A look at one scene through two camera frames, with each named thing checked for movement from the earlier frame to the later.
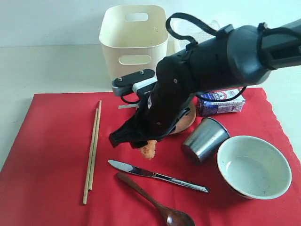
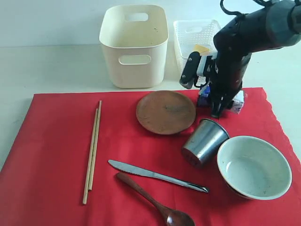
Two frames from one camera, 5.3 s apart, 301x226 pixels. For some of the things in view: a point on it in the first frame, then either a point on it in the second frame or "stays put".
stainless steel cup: (207, 134) stays put
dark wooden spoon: (173, 217) stays put
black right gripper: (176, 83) -> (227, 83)
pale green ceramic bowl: (254, 167) stays put
